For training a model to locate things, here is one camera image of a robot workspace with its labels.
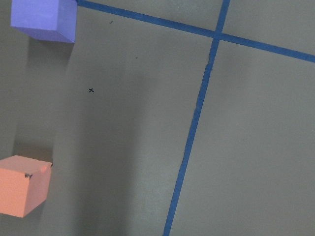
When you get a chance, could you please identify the purple foam block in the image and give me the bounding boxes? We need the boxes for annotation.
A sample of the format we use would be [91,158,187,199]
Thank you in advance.
[11,0,78,43]

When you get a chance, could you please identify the orange foam block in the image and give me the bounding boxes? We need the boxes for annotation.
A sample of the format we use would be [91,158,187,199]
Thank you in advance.
[0,155,53,218]

